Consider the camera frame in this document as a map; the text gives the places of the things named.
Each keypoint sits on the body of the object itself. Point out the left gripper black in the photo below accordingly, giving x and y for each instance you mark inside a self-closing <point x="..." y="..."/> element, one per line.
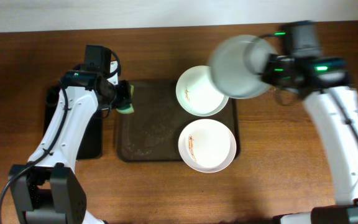
<point x="124" y="96"/>

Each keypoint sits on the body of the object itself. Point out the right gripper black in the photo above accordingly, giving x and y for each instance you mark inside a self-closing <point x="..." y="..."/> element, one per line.
<point x="272" y="70"/>

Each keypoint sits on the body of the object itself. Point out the green and yellow sponge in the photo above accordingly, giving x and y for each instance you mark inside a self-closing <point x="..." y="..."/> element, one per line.
<point x="127" y="109"/>

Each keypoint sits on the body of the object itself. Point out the white plate with ring pattern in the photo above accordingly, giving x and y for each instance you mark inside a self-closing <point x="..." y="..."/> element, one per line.
<point x="235" y="66"/>

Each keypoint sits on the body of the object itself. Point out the white plate with sauce streak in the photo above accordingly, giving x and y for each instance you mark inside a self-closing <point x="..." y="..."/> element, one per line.
<point x="207" y="145"/>

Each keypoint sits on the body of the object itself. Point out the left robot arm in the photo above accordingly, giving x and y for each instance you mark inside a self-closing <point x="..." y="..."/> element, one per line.
<point x="46" y="190"/>

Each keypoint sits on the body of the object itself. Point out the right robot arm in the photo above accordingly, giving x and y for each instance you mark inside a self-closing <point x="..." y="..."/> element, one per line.
<point x="324" y="85"/>

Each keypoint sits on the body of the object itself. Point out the dark brown serving tray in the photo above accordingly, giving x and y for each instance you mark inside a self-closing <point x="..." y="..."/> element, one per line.
<point x="151" y="132"/>

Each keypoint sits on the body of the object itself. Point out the black tray on left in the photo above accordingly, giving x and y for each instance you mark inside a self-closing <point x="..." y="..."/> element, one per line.
<point x="91" y="145"/>

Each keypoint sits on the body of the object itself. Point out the white plate at tray back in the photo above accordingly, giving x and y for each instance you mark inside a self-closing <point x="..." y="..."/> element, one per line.
<point x="196" y="93"/>

